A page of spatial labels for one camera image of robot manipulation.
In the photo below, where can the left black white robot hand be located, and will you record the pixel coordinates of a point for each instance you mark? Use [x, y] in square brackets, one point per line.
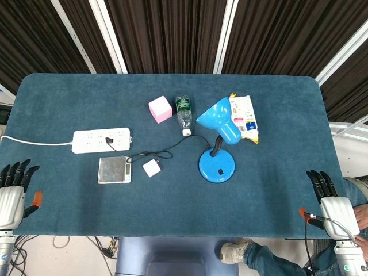
[11, 205]

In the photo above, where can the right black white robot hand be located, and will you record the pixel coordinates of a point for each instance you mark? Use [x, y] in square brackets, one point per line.
[340, 215]

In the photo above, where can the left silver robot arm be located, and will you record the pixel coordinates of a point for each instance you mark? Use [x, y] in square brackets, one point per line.
[5, 253]

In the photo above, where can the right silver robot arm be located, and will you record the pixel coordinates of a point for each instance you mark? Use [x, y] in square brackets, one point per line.
[349, 258]

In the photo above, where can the white power strip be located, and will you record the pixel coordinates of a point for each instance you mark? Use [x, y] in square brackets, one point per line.
[95, 141]

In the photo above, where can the blue desk lamp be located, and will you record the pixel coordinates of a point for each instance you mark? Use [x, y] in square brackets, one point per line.
[215, 166]

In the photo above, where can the bystander bare hand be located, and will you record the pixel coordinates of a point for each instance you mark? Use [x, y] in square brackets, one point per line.
[362, 217]
[362, 241]

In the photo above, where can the blue jeans leg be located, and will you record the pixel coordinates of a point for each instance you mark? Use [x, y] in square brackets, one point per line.
[276, 260]

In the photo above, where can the silver digital kitchen scale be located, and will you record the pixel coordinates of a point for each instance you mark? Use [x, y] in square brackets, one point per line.
[112, 169]

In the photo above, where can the white yellow snack bag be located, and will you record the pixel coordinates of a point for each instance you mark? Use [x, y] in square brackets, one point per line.
[244, 115]

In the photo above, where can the white charger adapter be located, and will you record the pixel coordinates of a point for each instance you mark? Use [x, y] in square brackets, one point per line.
[151, 169]

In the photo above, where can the teal blue table cloth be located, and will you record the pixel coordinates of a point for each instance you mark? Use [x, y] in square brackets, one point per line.
[172, 207]

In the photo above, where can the pale pink cube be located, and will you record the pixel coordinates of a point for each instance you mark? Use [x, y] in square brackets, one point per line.
[161, 110]

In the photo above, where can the clear plastic water bottle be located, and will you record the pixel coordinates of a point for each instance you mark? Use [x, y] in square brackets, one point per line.
[184, 112]

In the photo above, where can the dark brown pleated curtain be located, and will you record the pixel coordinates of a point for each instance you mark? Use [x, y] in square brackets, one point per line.
[172, 34]

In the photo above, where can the white metal frame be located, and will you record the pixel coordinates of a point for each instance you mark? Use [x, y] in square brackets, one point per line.
[352, 149]

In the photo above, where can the white wall pillar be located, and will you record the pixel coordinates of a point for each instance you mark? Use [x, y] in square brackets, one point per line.
[225, 37]
[74, 40]
[342, 54]
[109, 37]

